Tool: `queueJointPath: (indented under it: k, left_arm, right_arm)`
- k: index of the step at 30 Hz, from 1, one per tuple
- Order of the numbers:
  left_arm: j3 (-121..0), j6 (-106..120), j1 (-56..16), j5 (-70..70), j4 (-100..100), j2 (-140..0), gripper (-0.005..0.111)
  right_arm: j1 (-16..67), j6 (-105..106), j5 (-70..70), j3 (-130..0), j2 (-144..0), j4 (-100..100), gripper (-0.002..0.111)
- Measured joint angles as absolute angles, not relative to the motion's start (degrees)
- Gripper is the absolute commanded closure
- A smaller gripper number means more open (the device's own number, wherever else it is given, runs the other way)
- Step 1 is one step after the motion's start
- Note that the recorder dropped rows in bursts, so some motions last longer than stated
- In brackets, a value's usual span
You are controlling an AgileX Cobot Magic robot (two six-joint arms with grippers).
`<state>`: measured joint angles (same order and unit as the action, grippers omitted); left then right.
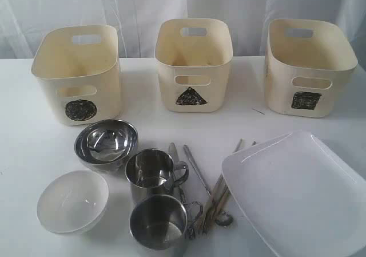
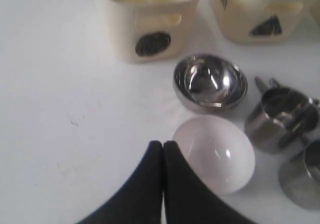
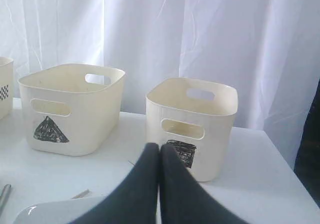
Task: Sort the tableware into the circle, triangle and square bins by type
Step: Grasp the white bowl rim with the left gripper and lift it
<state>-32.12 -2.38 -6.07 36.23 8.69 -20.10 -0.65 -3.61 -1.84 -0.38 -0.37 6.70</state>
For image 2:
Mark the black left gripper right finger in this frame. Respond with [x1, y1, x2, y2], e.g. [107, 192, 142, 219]
[162, 141, 254, 224]

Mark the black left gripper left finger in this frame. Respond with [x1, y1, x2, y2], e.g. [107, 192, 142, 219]
[79, 141, 163, 224]

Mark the white ceramic bowl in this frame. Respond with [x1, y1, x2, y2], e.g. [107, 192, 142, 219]
[172, 115, 256, 195]

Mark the steel table knife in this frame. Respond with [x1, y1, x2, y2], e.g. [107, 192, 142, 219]
[255, 76, 268, 94]

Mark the cream bin with circle mark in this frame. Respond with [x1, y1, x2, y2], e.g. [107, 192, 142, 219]
[95, 0, 199, 63]

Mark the cream bin with triangle mark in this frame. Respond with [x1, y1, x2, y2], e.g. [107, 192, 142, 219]
[209, 0, 311, 44]

